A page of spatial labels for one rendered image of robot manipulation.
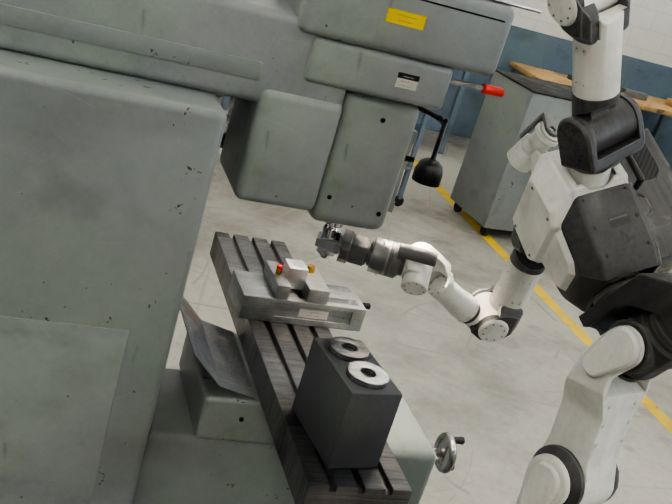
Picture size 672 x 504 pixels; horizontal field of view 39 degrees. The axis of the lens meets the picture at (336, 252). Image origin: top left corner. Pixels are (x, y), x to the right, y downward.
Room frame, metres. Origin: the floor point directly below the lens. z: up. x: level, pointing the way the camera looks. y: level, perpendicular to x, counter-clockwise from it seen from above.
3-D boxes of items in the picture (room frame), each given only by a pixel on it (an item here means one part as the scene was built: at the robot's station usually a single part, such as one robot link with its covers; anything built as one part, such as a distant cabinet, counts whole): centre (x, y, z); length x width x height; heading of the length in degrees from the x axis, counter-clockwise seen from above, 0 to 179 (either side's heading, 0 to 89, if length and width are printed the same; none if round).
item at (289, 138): (2.09, 0.21, 1.47); 0.24 x 0.19 x 0.26; 22
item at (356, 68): (2.14, 0.06, 1.68); 0.34 x 0.24 x 0.10; 112
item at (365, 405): (1.78, -0.11, 1.04); 0.22 x 0.12 x 0.20; 29
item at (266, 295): (2.33, 0.06, 0.99); 0.35 x 0.15 x 0.11; 113
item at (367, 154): (2.16, 0.03, 1.47); 0.21 x 0.19 x 0.32; 22
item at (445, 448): (2.35, -0.44, 0.64); 0.16 x 0.12 x 0.12; 112
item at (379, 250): (2.16, -0.07, 1.23); 0.13 x 0.12 x 0.10; 0
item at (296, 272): (2.32, 0.09, 1.05); 0.06 x 0.05 x 0.06; 23
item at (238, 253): (2.20, 0.04, 0.90); 1.24 x 0.23 x 0.08; 22
